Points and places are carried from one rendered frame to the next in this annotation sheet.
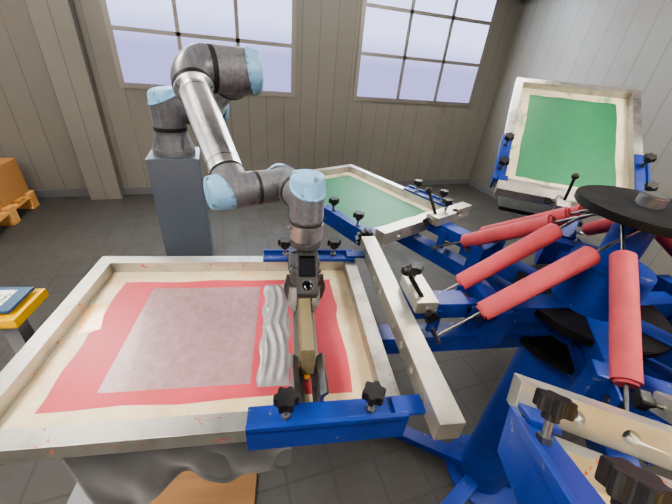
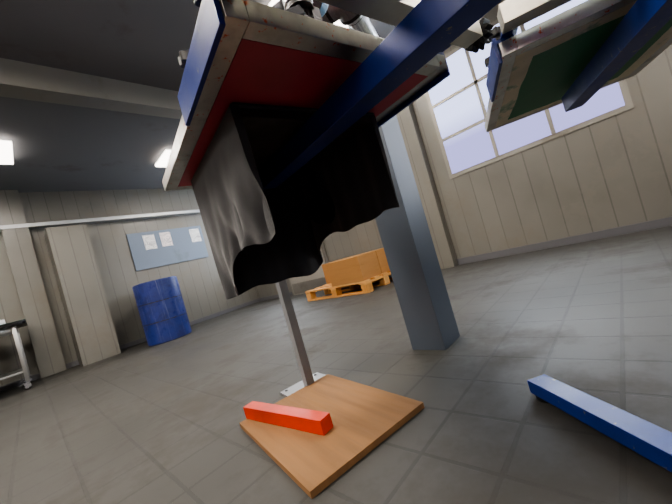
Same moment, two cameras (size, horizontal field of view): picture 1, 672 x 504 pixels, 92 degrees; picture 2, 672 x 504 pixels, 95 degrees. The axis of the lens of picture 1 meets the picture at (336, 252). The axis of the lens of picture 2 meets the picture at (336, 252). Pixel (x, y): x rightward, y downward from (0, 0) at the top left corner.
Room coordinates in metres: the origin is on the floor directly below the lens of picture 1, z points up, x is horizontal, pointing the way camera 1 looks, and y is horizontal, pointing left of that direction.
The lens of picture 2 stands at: (0.24, -0.60, 0.57)
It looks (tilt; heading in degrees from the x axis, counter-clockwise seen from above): 1 degrees up; 65
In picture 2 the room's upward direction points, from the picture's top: 16 degrees counter-clockwise
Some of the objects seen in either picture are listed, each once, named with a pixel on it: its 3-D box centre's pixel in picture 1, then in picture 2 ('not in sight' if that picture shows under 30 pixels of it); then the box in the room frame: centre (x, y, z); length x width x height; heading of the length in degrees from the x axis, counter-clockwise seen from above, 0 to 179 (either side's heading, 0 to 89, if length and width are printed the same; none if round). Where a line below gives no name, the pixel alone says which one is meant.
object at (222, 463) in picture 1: (192, 460); (232, 221); (0.38, 0.29, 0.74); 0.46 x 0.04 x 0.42; 101
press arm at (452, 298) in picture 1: (433, 304); not in sight; (0.70, -0.28, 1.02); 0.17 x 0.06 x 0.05; 101
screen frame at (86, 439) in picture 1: (221, 323); (283, 133); (0.59, 0.27, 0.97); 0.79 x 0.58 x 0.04; 101
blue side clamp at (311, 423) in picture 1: (327, 420); (207, 69); (0.36, -0.02, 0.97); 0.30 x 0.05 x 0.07; 101
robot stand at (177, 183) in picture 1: (196, 277); (403, 229); (1.24, 0.66, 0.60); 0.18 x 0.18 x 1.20; 21
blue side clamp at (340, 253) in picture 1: (308, 261); (399, 94); (0.91, 0.09, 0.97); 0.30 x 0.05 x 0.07; 101
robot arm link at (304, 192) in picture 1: (306, 197); not in sight; (0.65, 0.07, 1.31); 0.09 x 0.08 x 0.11; 36
